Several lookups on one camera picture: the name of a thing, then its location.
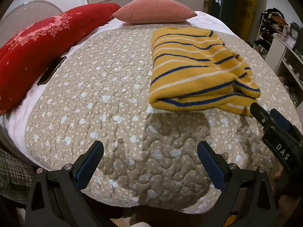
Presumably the wooden door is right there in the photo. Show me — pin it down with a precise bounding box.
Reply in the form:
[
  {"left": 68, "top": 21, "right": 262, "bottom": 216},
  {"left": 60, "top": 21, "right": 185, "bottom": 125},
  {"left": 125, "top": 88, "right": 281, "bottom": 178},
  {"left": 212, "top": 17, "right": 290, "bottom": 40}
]
[{"left": 233, "top": 0, "right": 258, "bottom": 42}]

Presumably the white bed sheet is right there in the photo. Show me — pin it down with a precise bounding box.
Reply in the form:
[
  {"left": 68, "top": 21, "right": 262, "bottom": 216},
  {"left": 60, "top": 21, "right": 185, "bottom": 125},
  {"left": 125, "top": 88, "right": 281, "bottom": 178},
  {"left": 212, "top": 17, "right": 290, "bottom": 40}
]
[{"left": 1, "top": 11, "right": 235, "bottom": 155}]

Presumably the checkered green fabric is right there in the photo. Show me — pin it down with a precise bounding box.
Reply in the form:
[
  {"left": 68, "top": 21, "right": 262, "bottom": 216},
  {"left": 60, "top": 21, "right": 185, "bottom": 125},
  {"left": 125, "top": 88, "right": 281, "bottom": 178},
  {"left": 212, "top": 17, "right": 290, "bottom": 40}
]
[{"left": 1, "top": 149, "right": 35, "bottom": 205}]

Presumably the pink knit pillow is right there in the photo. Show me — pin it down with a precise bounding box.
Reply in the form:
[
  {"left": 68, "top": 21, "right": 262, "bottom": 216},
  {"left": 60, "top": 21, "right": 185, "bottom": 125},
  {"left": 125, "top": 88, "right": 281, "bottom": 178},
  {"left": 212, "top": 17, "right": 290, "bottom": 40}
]
[{"left": 113, "top": 0, "right": 197, "bottom": 24}]

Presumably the black smartphone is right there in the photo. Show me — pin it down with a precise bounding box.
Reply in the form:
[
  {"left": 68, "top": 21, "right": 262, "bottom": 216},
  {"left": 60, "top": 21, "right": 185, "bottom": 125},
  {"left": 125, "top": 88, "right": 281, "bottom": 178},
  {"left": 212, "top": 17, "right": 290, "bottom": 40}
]
[{"left": 37, "top": 56, "right": 67, "bottom": 86}]

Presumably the red floral bolster pillow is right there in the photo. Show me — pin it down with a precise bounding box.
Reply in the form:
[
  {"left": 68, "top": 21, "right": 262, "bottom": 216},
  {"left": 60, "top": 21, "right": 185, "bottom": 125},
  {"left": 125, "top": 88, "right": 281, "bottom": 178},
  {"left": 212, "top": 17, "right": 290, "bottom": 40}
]
[{"left": 0, "top": 3, "right": 120, "bottom": 114}]

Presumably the white bed headboard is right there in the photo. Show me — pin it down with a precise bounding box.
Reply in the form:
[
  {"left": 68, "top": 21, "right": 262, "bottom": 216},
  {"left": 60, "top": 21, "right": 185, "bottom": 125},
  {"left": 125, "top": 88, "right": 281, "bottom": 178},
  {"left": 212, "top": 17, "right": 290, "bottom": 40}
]
[{"left": 0, "top": 0, "right": 63, "bottom": 47}]

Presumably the white shelf unit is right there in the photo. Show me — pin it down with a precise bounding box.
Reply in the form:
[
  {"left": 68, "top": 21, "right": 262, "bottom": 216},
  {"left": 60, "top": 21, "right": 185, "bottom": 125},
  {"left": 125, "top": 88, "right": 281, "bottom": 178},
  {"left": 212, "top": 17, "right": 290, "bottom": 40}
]
[{"left": 265, "top": 36, "right": 302, "bottom": 115}]

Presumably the black table clock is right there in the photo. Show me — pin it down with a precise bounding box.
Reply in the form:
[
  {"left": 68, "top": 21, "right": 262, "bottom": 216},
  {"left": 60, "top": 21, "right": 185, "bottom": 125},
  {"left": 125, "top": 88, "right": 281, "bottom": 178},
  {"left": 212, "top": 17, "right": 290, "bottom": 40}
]
[{"left": 290, "top": 22, "right": 300, "bottom": 40}]

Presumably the beige dotted quilt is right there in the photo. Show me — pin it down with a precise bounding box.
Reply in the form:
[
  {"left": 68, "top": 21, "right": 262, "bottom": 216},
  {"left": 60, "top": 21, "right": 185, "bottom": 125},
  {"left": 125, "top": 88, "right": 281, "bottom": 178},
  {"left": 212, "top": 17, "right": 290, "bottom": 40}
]
[{"left": 25, "top": 25, "right": 281, "bottom": 214}]

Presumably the cluttered clothes rack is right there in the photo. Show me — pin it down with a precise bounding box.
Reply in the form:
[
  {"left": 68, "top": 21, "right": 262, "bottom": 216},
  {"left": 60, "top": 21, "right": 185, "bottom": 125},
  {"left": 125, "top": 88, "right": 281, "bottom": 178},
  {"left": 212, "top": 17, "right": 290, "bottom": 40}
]
[{"left": 253, "top": 8, "right": 289, "bottom": 59}]

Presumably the yellow striped knit sweater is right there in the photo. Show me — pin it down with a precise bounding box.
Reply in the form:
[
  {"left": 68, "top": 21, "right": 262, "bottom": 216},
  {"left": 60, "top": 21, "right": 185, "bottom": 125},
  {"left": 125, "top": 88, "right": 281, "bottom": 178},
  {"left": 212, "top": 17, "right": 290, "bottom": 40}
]
[{"left": 149, "top": 27, "right": 261, "bottom": 116}]

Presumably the pink picture frame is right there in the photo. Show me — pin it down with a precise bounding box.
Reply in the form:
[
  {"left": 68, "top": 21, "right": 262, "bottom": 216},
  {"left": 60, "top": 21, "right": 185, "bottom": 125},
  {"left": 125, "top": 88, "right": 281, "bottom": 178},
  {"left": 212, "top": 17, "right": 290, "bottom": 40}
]
[{"left": 284, "top": 35, "right": 296, "bottom": 49}]

